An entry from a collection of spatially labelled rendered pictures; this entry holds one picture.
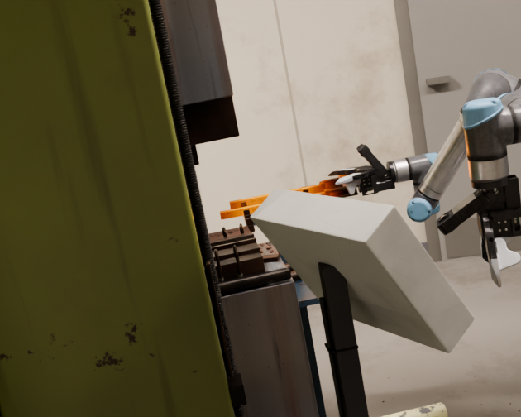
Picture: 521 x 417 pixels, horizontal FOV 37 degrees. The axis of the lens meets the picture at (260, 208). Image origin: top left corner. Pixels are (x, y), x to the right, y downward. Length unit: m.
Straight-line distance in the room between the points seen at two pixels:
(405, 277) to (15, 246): 0.71
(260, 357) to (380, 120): 2.74
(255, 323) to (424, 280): 0.65
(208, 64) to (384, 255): 0.68
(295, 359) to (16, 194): 0.79
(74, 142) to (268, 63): 3.06
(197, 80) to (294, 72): 2.74
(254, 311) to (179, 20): 0.68
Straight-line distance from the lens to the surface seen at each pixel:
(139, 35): 1.43
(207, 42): 1.70
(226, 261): 1.85
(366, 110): 4.43
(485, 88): 2.34
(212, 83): 1.71
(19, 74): 1.45
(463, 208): 1.58
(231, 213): 2.48
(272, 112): 4.46
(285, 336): 1.87
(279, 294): 1.83
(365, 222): 1.23
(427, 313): 1.31
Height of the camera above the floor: 1.51
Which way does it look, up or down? 13 degrees down
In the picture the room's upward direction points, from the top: 11 degrees counter-clockwise
